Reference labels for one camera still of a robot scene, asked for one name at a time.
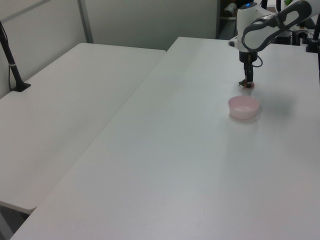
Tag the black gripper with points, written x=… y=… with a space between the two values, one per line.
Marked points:
x=248 y=61

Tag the red strawberry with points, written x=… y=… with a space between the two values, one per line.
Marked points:
x=253 y=85

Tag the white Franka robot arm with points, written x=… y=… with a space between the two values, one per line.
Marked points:
x=255 y=37

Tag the pink plastic bowl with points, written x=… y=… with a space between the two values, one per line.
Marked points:
x=243 y=108

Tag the dark background equipment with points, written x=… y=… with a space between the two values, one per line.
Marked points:
x=295 y=35

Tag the black clamp stand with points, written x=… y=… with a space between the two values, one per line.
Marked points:
x=313 y=37

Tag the white side table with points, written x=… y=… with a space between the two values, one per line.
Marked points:
x=62 y=112

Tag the grey partition frame post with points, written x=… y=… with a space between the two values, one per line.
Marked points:
x=85 y=21

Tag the black camera stand pole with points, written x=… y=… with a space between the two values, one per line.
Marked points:
x=11 y=62

